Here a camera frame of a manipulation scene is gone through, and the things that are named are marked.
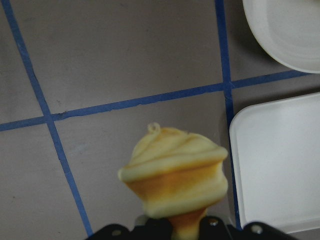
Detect cream plate with lemon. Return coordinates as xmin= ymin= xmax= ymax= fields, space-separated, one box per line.
xmin=242 ymin=0 xmax=320 ymax=74

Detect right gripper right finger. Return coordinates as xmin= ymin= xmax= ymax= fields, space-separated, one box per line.
xmin=198 ymin=215 xmax=296 ymax=240

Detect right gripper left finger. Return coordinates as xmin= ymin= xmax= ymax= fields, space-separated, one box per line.
xmin=86 ymin=218 xmax=173 ymax=240

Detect sliced yellow bread loaf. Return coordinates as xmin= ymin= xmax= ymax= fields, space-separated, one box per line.
xmin=117 ymin=123 xmax=228 ymax=240

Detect white rectangular tray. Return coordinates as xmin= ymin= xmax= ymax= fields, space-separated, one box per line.
xmin=229 ymin=93 xmax=320 ymax=233

